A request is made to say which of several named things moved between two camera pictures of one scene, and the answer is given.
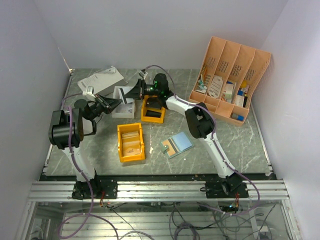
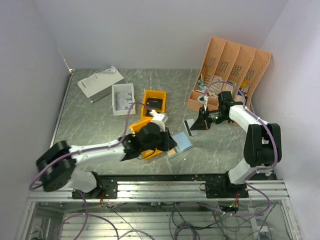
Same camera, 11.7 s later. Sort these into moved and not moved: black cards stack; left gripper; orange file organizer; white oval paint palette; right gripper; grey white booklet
Moved: left gripper; right gripper
Not moved: white oval paint palette; black cards stack; grey white booklet; orange file organizer
